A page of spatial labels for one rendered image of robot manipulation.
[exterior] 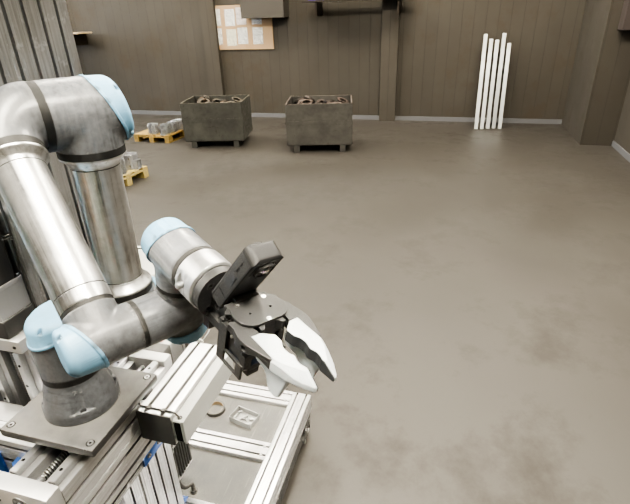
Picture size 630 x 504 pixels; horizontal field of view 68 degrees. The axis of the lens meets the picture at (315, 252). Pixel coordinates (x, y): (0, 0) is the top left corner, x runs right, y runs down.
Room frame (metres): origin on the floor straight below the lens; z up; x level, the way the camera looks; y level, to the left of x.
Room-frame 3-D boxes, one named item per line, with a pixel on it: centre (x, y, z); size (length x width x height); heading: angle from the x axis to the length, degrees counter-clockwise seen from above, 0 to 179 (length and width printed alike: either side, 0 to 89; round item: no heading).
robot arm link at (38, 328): (0.78, 0.51, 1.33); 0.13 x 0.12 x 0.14; 131
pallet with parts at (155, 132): (8.66, 2.59, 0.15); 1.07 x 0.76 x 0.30; 164
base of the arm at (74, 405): (0.77, 0.51, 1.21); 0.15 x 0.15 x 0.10
